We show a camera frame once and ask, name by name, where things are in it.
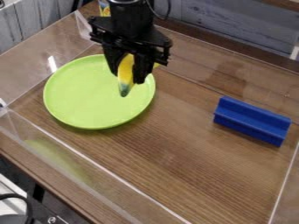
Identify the clear acrylic corner bracket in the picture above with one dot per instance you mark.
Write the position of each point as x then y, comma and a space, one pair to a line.
82, 26

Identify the green round plate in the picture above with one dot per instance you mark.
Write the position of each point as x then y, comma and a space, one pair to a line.
81, 97

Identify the blue plastic block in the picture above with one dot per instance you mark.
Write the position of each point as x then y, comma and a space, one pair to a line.
251, 120

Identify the clear acrylic enclosure wall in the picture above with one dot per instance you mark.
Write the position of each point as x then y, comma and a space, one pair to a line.
90, 189

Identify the yellow blue tin can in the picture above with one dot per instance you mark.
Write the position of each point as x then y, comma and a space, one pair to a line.
102, 8

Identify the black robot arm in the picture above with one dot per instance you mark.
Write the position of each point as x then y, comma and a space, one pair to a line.
129, 1

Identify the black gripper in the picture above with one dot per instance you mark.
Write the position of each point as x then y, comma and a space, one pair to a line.
128, 32

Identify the yellow toy banana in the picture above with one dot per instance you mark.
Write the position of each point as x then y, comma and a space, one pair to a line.
125, 75

